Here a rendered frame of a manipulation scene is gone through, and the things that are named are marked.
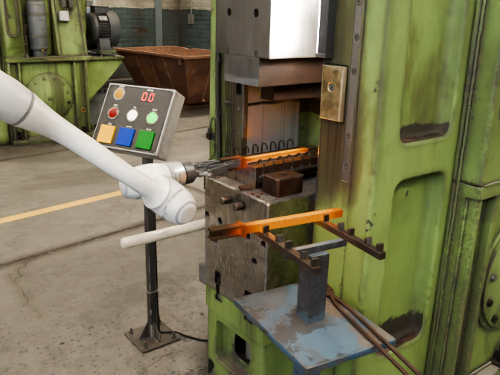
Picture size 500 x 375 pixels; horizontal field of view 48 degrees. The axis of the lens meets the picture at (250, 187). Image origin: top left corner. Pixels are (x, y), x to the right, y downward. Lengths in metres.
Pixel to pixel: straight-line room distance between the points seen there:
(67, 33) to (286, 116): 4.80
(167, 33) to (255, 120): 9.56
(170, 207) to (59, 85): 5.23
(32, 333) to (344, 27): 2.04
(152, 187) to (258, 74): 0.55
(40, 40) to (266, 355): 5.15
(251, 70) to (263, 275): 0.70
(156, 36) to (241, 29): 9.65
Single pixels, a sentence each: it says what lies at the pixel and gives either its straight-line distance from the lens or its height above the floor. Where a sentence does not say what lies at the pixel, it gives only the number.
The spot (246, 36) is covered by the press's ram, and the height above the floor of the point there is 1.43.
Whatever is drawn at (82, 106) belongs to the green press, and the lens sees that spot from 6.92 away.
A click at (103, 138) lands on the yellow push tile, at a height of 0.99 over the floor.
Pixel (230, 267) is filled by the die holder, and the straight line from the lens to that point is 2.08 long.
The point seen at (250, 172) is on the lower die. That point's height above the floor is 0.97.
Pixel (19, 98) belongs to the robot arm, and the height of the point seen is 1.29.
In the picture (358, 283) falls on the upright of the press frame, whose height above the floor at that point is 0.66.
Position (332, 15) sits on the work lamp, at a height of 1.50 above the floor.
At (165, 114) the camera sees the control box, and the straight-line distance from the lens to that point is 2.26.
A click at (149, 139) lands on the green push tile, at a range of 2.25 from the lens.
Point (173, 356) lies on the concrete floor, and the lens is 2.67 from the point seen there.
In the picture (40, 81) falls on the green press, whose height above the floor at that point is 0.69.
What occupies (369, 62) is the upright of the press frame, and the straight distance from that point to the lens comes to 1.72.
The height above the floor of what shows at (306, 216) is 0.94.
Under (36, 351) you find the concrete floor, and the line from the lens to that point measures 2.83.
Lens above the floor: 1.52
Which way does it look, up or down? 18 degrees down
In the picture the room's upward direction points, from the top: 2 degrees clockwise
